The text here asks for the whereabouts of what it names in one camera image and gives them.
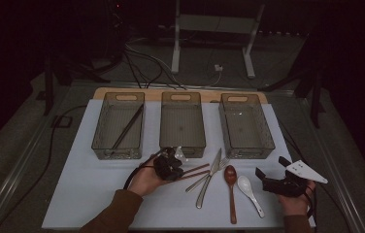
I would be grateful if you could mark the metal frame rail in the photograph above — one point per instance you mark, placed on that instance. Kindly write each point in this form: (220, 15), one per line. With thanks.
(336, 174)
(18, 173)

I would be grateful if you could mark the white table mat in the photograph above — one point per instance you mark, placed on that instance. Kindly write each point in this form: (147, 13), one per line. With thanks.
(90, 187)

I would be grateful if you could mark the brown wooden spoon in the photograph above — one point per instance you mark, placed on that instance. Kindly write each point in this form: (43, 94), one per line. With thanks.
(231, 176)

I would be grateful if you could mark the grey transparent plastic bin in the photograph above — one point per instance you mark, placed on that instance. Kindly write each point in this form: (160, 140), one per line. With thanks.
(116, 119)
(245, 127)
(182, 126)

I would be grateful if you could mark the white ceramic spoon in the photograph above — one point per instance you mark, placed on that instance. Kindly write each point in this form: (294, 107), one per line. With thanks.
(244, 185)

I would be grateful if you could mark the black chopstick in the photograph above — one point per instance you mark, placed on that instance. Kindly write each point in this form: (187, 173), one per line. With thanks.
(129, 128)
(126, 129)

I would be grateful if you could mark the black square frame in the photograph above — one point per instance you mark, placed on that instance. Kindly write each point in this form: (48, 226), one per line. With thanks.
(53, 122)

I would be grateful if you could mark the black tripod stand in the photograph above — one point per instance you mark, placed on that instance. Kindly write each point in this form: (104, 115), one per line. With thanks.
(315, 103)
(48, 90)

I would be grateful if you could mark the white metal stand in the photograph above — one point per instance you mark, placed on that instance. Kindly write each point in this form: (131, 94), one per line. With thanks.
(176, 48)

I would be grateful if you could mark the metal table knife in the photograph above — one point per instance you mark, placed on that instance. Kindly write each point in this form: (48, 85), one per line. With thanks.
(207, 183)

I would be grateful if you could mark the metal fork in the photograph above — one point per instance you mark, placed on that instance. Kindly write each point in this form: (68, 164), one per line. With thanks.
(196, 185)

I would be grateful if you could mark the white plug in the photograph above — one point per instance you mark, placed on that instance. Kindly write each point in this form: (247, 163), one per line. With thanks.
(218, 67)

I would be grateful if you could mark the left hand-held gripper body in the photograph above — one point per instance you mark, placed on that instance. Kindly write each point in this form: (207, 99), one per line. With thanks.
(167, 163)

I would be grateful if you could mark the person's left hand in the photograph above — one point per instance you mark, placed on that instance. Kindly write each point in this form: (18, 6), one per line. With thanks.
(145, 181)

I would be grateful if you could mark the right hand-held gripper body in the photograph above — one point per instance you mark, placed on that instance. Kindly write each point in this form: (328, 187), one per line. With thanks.
(285, 187)

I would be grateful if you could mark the person's right hand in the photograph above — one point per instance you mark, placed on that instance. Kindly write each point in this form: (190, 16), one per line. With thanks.
(297, 205)

